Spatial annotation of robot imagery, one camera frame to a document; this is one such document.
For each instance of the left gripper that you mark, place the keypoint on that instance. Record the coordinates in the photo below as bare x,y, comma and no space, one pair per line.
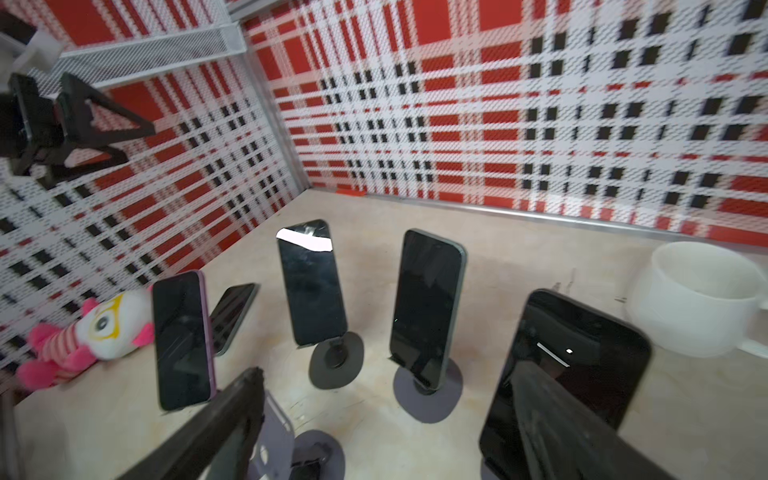
31,133

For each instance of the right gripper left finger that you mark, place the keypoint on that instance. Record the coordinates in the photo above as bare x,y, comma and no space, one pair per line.
218,442

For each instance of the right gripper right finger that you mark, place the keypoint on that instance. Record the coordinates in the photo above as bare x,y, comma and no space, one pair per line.
563,439

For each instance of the purple phone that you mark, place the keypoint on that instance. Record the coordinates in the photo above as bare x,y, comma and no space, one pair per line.
183,342

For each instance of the purple phone stand centre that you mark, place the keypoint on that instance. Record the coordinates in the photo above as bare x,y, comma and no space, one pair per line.
280,453

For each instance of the black phone back right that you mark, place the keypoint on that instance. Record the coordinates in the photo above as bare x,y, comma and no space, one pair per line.
596,357

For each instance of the black phone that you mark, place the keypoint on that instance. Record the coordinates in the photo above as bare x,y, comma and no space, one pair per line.
229,313
596,357
312,283

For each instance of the black phone far left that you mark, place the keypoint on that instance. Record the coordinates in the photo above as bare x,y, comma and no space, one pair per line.
229,313

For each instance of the grey stand back centre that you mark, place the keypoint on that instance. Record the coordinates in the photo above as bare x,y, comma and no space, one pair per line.
428,406

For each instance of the grey stand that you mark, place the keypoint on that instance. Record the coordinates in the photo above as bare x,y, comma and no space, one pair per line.
428,406
336,363

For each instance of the grey stand back left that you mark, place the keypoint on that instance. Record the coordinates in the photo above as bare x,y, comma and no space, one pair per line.
336,363

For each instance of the black phone back left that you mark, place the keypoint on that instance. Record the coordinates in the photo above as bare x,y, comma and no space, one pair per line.
312,283

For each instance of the green phone back centre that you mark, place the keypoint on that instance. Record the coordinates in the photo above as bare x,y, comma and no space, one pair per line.
430,281

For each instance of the pink white plush toy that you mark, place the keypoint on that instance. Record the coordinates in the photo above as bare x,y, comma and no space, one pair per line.
106,331

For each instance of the white ceramic mug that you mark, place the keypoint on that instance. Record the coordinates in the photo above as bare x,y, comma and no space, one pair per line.
698,300

